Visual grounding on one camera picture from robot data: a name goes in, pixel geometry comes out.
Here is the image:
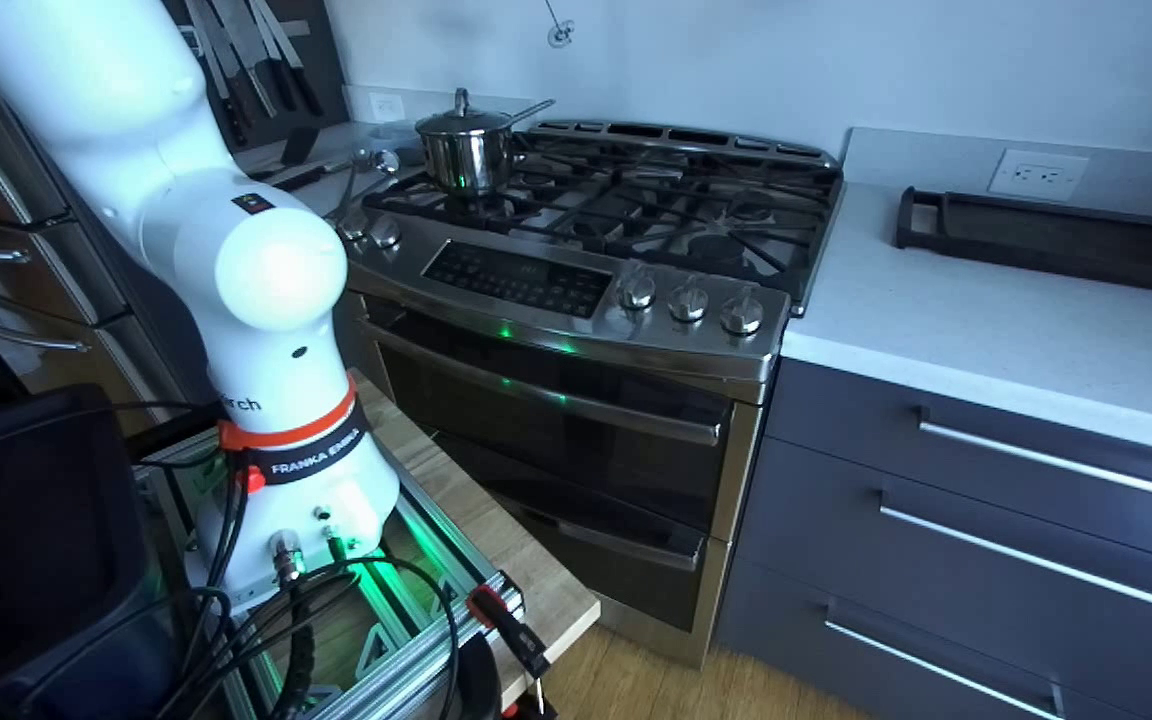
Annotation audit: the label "white wall outlet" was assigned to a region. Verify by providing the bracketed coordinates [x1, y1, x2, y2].
[987, 148, 1088, 201]

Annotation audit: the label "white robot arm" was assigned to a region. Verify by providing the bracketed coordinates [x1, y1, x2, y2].
[0, 0, 401, 607]

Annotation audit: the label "dark grey lower drawers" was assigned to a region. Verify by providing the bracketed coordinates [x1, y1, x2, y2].
[722, 359, 1152, 720]

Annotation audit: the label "steel pot with lid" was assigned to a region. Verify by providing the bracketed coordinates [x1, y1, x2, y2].
[417, 88, 549, 201]

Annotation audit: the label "black griddle tray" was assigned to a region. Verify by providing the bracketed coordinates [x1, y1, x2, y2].
[896, 186, 1152, 289]

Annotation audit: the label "black box on cart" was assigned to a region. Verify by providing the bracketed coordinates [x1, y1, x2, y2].
[0, 385, 177, 720]

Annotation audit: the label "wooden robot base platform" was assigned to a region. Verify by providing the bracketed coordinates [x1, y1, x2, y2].
[357, 376, 600, 720]

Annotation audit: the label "stainless steel gas stove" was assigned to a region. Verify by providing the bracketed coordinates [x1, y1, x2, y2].
[335, 119, 842, 664]

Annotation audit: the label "magnetic knife rack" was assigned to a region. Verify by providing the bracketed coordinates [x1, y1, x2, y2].
[164, 0, 347, 148]

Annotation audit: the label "hanging cord with key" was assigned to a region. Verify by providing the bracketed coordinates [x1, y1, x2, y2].
[540, 0, 579, 51]

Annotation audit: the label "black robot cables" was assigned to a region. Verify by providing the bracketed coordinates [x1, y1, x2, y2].
[134, 453, 567, 720]

